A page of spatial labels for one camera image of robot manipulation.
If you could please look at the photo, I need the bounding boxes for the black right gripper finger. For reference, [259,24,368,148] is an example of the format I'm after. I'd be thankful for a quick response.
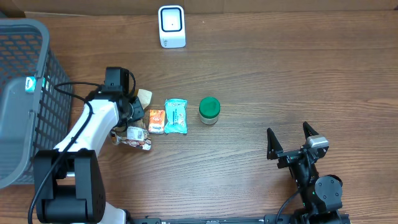
[303,121,319,139]
[267,128,283,160]

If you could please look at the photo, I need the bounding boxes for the beige granola bag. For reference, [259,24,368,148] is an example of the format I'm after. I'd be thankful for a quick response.
[108,89,152,151]

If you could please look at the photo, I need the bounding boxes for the orange snack packet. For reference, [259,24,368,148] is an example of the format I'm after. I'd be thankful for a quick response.
[148,110,165,134]

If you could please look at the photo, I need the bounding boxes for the teal snack packet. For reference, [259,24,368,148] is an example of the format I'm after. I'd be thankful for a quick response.
[165,98,188,134]

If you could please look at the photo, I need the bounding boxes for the green lid jar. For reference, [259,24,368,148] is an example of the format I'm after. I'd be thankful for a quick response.
[199,96,221,125]

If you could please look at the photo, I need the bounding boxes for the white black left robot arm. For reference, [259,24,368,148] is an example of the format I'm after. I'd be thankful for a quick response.
[28,85,139,223]

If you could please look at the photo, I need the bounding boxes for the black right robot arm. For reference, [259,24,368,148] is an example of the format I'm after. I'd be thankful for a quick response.
[267,122,349,223]

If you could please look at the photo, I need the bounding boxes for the white barcode scanner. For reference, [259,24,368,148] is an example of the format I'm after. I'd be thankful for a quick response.
[158,5,186,49]

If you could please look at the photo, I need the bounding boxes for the grey plastic mesh basket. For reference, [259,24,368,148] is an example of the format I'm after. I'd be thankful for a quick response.
[1,19,73,188]

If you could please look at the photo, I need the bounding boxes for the small teal white box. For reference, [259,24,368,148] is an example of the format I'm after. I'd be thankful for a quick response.
[25,76,48,94]

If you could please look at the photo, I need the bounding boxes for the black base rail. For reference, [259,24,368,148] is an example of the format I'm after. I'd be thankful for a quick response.
[127,215,296,224]

